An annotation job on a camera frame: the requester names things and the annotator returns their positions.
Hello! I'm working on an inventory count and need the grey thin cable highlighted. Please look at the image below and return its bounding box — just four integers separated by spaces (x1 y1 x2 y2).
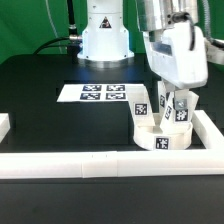
44 0 64 55

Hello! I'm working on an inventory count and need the white U-shaped fence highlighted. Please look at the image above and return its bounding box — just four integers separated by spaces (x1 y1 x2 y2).
0 110 224 179

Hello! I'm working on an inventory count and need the black cable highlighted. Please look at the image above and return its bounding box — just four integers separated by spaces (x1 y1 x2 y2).
32 0 83 56

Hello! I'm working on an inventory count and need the white marker sheet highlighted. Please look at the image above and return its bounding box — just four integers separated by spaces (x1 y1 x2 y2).
56 83 146 103

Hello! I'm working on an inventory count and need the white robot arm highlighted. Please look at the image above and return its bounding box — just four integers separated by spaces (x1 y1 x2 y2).
78 0 208 111

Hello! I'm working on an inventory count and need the grey braided camera cable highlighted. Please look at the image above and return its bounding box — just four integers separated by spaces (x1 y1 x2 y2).
169 0 224 51

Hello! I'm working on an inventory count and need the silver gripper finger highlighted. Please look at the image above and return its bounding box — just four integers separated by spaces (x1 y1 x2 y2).
163 79 175 98
173 89 189 111

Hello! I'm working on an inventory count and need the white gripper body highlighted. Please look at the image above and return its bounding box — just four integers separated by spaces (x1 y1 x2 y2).
143 22 208 89

